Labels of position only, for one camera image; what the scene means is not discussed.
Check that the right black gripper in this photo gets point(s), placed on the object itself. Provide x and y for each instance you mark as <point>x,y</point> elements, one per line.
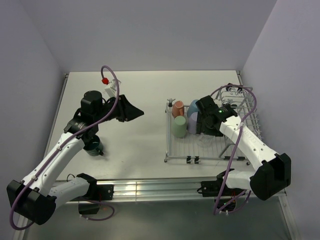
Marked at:
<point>201,128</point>

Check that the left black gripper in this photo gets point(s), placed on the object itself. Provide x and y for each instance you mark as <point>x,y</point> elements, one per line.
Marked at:
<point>127,111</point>

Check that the lilac plastic cup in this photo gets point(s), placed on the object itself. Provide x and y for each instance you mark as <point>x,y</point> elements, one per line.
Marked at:
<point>192,123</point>

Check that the plain blue cup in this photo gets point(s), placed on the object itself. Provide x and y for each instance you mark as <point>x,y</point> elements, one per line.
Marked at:
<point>192,108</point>

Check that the clear plastic glass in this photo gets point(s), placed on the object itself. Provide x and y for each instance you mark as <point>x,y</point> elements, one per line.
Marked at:
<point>205,141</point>

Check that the green ceramic cup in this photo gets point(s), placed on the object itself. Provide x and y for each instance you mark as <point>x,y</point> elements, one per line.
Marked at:
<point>179,127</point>

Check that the orange ceramic mug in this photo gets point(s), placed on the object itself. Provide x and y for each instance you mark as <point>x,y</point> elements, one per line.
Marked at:
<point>178,109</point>

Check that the dark green mug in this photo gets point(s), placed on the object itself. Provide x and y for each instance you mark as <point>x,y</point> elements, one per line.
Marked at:
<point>94,147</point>

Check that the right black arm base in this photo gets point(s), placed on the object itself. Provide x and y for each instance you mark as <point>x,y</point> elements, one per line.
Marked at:
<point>212,189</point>

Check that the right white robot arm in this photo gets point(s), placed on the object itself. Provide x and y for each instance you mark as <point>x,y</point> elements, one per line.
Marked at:
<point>271,171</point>

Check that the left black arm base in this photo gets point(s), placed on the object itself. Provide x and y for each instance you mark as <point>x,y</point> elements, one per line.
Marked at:
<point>104,192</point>

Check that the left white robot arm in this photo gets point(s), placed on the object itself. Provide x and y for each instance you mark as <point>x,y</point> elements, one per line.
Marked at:
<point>35,197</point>

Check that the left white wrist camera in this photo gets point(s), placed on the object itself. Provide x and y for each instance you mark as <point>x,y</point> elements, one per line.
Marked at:
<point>110,87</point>

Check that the white wire dish rack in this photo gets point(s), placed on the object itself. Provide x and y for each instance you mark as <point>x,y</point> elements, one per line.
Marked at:
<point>185,149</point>

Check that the aluminium mounting rail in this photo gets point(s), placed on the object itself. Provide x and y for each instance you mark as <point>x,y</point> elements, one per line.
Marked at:
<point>131,190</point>

